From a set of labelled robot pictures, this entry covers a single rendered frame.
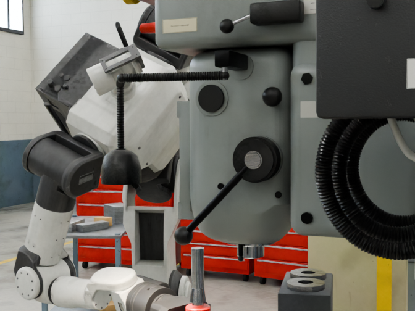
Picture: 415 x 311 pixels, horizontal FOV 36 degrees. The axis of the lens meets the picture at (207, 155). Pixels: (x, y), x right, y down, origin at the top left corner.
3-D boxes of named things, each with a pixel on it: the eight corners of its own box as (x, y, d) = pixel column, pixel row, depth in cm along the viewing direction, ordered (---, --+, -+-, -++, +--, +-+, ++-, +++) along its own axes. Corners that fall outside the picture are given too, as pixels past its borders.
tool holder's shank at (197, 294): (186, 305, 123) (186, 247, 123) (200, 302, 125) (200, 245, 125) (195, 309, 121) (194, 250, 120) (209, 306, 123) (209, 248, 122)
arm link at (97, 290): (121, 283, 134) (76, 279, 142) (134, 319, 137) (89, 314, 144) (140, 266, 139) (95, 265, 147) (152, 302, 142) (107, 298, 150)
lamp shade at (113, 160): (101, 181, 119) (100, 147, 118) (140, 181, 120) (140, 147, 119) (100, 185, 112) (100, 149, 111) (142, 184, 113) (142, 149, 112)
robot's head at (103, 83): (94, 87, 150) (83, 63, 142) (134, 68, 151) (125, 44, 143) (104, 107, 147) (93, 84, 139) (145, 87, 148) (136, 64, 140)
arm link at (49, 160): (19, 193, 150) (31, 139, 146) (46, 187, 157) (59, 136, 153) (55, 215, 145) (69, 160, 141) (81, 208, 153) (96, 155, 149)
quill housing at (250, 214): (177, 245, 106) (175, 49, 104) (223, 226, 125) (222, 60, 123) (289, 254, 98) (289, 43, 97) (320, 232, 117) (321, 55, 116)
